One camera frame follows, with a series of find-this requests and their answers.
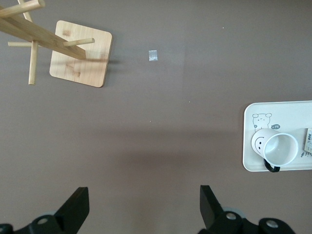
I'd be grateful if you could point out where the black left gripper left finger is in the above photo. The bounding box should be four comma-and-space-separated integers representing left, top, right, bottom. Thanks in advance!
14, 187, 90, 234

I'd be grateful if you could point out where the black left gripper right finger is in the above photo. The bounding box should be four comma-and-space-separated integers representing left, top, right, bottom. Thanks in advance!
198, 185, 295, 234

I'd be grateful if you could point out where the white smiley cup black handle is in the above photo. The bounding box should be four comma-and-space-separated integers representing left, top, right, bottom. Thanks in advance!
251, 128, 299, 173

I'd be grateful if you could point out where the cream tray with bear print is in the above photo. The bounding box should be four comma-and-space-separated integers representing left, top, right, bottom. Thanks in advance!
242, 100, 312, 173

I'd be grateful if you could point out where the wooden cup rack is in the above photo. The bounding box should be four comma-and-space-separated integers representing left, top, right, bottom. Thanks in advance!
0, 0, 113, 88

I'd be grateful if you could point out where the blue milk carton green cap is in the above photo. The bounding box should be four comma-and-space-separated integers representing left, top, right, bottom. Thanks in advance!
304, 127, 312, 152

